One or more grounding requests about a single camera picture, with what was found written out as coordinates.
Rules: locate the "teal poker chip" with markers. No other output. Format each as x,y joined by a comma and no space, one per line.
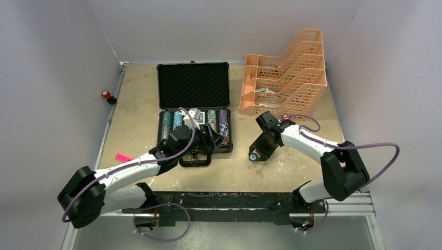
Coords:
253,157

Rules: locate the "red emergency button left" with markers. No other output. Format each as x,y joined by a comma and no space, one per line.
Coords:
109,98

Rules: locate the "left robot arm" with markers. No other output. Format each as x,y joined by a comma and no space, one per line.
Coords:
84,196

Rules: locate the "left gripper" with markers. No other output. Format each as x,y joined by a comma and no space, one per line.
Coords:
210,140

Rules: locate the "black base frame rail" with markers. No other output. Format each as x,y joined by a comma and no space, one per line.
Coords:
278,208

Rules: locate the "orange plastic file tray rack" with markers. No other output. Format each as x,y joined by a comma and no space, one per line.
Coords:
290,83

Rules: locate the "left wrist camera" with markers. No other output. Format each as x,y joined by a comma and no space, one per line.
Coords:
191,117

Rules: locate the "blue playing card deck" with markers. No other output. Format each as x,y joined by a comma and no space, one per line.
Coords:
201,118

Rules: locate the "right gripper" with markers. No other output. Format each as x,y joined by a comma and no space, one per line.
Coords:
257,146

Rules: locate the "black poker set case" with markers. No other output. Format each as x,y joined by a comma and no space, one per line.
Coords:
204,86

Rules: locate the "pink highlighter marker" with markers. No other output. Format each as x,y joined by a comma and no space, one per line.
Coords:
123,158

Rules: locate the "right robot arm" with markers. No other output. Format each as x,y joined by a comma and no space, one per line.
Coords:
343,171

